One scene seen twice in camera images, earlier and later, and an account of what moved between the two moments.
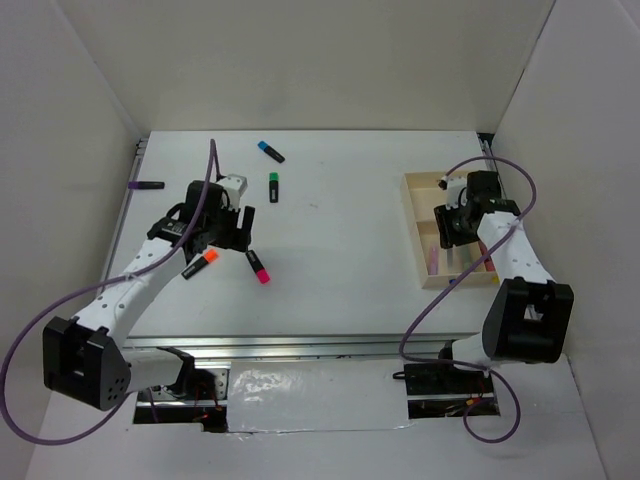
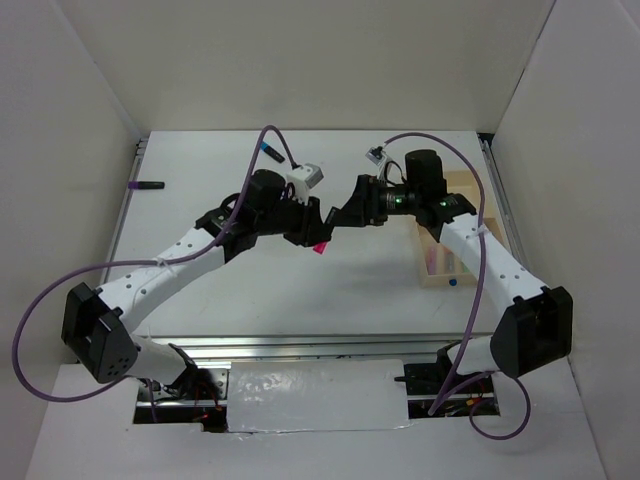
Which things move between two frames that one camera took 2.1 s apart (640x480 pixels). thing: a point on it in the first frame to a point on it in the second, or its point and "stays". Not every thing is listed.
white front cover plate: x=316 y=395 stays
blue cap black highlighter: x=270 y=151 stays
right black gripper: x=448 y=236 to x=364 y=207
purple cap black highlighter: x=146 y=185 stays
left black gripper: x=238 y=238 to x=311 y=230
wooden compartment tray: x=439 y=267 stays
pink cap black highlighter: x=257 y=267 to x=320 y=248
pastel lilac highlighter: x=433 y=260 stays
